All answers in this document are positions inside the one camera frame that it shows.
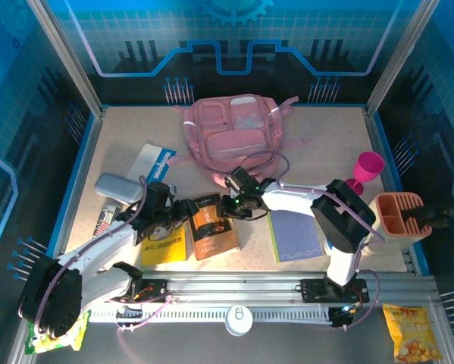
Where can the brown cover book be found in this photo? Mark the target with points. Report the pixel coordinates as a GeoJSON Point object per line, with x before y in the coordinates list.
{"type": "Point", "coordinates": [213, 235]}

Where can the yellow cartoon cover book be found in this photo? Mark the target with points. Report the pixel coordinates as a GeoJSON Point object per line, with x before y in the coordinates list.
{"type": "Point", "coordinates": [166, 250]}

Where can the white striped printed item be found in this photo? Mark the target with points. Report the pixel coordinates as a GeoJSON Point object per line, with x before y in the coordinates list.
{"type": "Point", "coordinates": [106, 219]}

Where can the grey pencil case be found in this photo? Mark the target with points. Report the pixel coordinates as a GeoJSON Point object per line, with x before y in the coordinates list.
{"type": "Point", "coordinates": [118, 187]}

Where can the white blue notebook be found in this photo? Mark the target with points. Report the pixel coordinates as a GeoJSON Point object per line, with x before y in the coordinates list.
{"type": "Point", "coordinates": [151, 161]}

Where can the purple notebook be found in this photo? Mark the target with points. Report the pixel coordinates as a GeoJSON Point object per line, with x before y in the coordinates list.
{"type": "Point", "coordinates": [295, 239]}

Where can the pink student backpack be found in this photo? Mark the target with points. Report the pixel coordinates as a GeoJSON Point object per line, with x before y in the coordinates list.
{"type": "Point", "coordinates": [234, 129]}

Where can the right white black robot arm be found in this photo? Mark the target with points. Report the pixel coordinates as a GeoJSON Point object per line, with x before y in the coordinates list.
{"type": "Point", "coordinates": [306, 197]}

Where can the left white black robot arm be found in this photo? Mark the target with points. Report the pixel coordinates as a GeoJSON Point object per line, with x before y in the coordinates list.
{"type": "Point", "coordinates": [98, 258]}

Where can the green yellow candy bag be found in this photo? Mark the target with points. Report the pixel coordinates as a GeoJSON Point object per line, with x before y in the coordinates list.
{"type": "Point", "coordinates": [79, 333]}

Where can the yellow snack bag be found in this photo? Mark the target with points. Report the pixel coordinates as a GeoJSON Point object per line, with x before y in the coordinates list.
{"type": "Point", "coordinates": [412, 333]}

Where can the white round can lid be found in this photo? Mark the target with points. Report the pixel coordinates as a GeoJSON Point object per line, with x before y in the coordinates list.
{"type": "Point", "coordinates": [238, 320]}

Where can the magenta plastic goblet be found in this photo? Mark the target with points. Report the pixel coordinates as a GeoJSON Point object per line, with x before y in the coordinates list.
{"type": "Point", "coordinates": [368, 163]}

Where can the orange cream utensil holder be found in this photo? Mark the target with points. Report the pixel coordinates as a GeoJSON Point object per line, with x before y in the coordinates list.
{"type": "Point", "coordinates": [393, 212]}

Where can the black tool in holder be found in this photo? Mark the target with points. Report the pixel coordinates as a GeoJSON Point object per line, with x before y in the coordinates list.
{"type": "Point", "coordinates": [435, 216]}

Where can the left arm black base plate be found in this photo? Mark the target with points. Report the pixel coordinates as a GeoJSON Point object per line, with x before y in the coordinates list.
{"type": "Point", "coordinates": [154, 288]}

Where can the aluminium mounting rail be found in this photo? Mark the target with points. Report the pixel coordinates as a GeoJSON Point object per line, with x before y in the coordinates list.
{"type": "Point", "coordinates": [230, 284]}

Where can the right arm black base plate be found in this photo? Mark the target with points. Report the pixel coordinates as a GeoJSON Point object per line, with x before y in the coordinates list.
{"type": "Point", "coordinates": [314, 292]}

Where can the aluminium frame post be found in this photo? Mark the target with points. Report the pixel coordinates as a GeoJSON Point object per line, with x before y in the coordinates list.
{"type": "Point", "coordinates": [395, 57]}
{"type": "Point", "coordinates": [65, 57]}

